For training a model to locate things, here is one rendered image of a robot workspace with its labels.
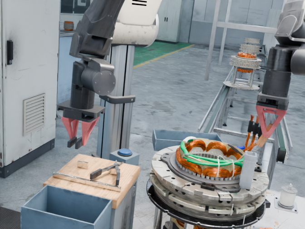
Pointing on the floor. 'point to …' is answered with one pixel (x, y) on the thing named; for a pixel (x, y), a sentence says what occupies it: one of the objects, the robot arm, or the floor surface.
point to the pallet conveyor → (282, 151)
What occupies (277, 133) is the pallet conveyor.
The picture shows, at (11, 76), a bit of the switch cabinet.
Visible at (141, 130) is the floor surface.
